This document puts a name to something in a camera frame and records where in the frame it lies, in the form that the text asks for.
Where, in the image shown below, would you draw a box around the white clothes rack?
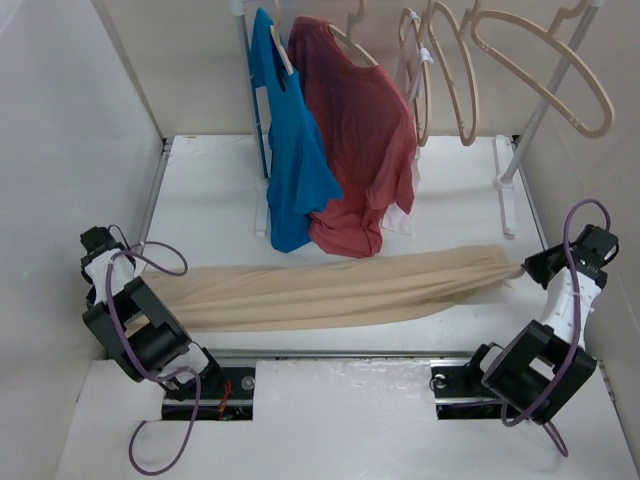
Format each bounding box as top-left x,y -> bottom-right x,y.
229,1 -> 615,238

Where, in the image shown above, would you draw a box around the white garment on hanger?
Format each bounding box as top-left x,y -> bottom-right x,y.
381,11 -> 433,237

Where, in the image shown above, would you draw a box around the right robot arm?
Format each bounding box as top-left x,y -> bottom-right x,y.
462,224 -> 619,425

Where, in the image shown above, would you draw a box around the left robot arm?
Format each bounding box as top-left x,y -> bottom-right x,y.
80,226 -> 229,401

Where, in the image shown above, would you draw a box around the red t-shirt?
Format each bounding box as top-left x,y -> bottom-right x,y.
288,16 -> 406,258

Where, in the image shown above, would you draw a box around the beige trousers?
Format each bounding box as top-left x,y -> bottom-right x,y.
143,245 -> 524,332

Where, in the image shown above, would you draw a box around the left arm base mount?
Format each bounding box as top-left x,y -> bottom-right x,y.
160,365 -> 257,422

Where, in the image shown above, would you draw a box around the beige hanger under blue shirt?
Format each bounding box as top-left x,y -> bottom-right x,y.
270,0 -> 294,76

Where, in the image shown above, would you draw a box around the beige hanger under red shirt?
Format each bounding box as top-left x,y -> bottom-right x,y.
328,0 -> 378,67

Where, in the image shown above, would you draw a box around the beige hanger under white garment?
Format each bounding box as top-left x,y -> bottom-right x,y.
395,7 -> 433,147

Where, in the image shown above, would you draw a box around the blue t-shirt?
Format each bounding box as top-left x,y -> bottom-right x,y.
249,8 -> 342,253

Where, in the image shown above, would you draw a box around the beige hanger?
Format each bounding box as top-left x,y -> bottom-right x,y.
328,0 -> 378,67
424,0 -> 481,147
270,0 -> 294,76
464,0 -> 615,139
395,7 -> 433,147

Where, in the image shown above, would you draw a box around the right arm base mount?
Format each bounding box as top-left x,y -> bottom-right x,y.
429,342 -> 521,420

